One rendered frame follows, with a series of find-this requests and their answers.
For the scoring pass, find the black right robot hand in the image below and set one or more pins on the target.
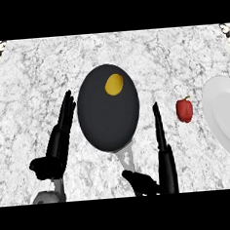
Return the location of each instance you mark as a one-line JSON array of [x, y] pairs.
[[166, 168]]

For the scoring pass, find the black frying pan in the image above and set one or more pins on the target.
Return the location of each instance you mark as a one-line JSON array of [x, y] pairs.
[[108, 107]]

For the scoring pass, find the yellow lemon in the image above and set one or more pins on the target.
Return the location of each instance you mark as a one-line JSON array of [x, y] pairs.
[[114, 84]]

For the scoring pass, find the red bell pepper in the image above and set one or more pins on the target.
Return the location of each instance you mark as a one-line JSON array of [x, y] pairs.
[[184, 110]]

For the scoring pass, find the white plate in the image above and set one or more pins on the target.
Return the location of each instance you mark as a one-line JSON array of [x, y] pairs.
[[225, 114]]

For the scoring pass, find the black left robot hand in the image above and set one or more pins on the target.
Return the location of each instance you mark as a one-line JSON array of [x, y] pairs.
[[58, 142]]

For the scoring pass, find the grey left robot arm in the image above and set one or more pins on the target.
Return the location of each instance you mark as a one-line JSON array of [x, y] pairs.
[[51, 193]]

